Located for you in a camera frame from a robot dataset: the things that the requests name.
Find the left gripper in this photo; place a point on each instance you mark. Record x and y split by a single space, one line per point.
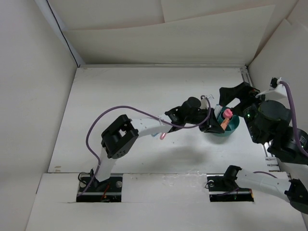
212 127

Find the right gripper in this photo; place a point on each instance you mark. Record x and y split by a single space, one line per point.
242 91

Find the orange correction tape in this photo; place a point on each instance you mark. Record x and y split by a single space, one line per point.
225 123

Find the teal round organizer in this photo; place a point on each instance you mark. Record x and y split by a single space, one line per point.
232 126

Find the pink correction tape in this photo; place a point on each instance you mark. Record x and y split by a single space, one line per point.
162 136

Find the blue cap pen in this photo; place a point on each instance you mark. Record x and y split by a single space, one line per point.
217 110

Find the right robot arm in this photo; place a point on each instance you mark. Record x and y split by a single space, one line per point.
289 147

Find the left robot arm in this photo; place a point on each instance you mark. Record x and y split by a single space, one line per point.
119 137

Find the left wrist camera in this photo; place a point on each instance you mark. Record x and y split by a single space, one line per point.
206 101

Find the right base rail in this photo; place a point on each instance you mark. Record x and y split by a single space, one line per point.
220 191

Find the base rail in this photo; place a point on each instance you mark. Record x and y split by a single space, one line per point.
108 191
220 191

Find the aluminium side rail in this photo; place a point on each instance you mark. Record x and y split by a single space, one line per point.
250 114

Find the left base rail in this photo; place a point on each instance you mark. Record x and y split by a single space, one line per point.
108 191

